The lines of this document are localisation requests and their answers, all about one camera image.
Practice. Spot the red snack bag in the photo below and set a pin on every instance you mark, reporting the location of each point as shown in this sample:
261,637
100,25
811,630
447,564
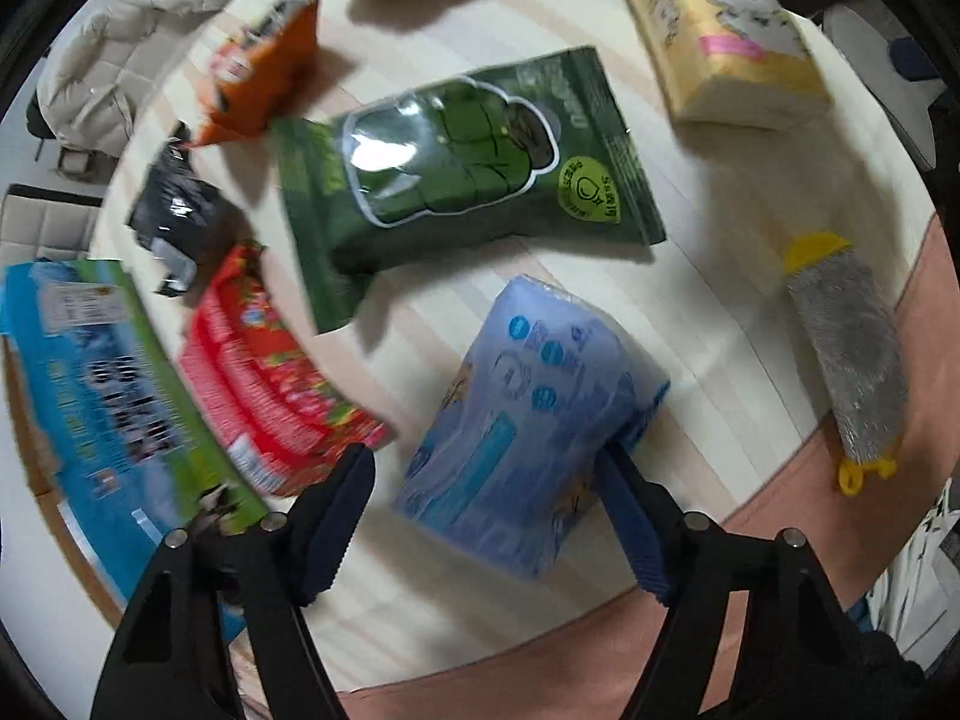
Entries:
280,420

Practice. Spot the silver yellow scrubber sponge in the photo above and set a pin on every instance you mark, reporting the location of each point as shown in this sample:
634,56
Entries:
858,352

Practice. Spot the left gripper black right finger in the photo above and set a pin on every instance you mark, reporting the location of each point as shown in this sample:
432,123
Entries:
800,656

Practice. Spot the black snack bag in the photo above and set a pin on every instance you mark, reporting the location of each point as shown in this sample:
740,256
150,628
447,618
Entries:
178,217

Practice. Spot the orange snack bag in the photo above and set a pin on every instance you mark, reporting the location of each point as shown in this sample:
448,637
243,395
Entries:
257,73

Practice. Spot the beige puffer jacket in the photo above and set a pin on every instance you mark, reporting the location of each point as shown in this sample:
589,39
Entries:
107,61

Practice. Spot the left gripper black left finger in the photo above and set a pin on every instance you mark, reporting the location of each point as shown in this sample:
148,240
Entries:
169,657

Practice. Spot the beige tufted bench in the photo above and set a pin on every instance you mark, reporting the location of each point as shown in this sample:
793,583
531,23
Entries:
43,224

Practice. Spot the green snack bag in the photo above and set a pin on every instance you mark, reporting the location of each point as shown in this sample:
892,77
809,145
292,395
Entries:
538,149

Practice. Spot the striped table cloth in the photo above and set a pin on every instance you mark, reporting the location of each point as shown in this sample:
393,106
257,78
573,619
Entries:
744,433

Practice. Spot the blue tissue pack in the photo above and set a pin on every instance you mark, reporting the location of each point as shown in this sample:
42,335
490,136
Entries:
505,469

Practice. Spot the yellow tissue pack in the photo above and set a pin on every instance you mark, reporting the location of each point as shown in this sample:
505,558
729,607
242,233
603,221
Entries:
732,62

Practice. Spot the cardboard box with printed flap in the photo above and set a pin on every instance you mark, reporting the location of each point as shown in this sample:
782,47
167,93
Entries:
132,457

